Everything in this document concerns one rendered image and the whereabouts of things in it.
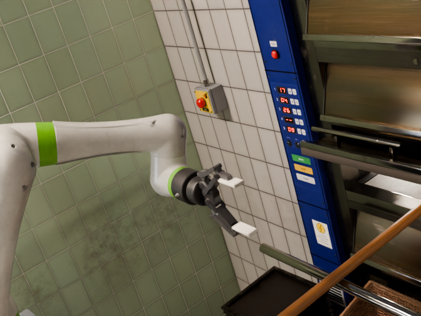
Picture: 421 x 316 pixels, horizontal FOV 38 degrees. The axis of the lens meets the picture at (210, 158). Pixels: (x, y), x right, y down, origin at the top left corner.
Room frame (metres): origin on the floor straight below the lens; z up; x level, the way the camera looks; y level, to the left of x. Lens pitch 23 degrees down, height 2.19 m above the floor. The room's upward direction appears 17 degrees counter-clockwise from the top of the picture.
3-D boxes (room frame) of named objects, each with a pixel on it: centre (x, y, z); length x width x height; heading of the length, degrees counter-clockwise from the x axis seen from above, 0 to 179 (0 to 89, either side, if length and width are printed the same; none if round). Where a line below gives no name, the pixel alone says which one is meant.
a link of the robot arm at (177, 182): (1.50, 0.07, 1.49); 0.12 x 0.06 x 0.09; 120
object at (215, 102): (2.29, -0.07, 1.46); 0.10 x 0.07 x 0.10; 30
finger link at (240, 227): (1.32, -0.03, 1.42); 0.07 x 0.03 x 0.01; 30
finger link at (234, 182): (1.32, -0.03, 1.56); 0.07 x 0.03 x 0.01; 30
